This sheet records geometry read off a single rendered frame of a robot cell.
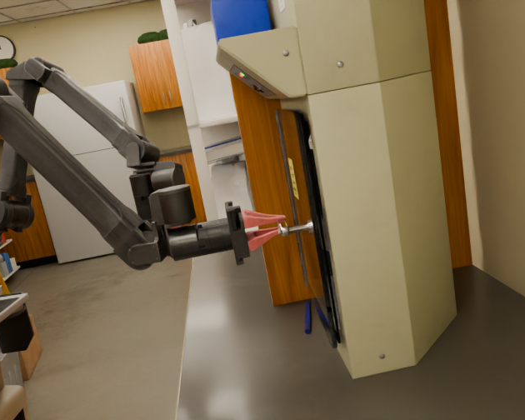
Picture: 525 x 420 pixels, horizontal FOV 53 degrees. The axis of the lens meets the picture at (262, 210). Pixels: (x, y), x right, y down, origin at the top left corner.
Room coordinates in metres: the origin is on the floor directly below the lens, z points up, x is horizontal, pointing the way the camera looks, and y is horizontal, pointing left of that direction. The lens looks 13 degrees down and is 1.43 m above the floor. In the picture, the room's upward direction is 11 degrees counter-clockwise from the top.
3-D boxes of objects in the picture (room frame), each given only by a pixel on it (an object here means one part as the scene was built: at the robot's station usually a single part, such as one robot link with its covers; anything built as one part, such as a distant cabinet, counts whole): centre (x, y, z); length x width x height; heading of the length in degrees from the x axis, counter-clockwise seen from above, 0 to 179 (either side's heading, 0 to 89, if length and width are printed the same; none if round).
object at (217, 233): (0.88, 0.08, 1.20); 0.07 x 0.07 x 0.10; 3
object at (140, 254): (0.89, 0.17, 1.24); 0.12 x 0.09 x 0.11; 83
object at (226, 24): (1.04, -0.02, 1.56); 0.10 x 0.10 x 0.09; 3
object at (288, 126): (0.94, -0.07, 1.19); 0.30 x 0.01 x 0.40; 1
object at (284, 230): (0.87, -0.05, 1.20); 0.10 x 0.05 x 0.03; 1
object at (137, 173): (1.22, 0.26, 1.27); 0.07 x 0.06 x 0.07; 69
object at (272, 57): (0.94, -0.03, 1.46); 0.32 x 0.11 x 0.10; 3
